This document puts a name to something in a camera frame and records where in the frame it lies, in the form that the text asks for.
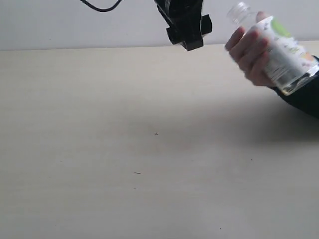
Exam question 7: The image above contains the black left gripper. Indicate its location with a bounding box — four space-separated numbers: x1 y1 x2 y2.
154 0 213 51

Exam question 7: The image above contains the white bottle with apple label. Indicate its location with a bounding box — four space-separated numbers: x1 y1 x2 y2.
227 2 319 95

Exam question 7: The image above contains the open bare human hand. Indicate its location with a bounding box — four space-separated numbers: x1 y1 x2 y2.
225 26 275 88

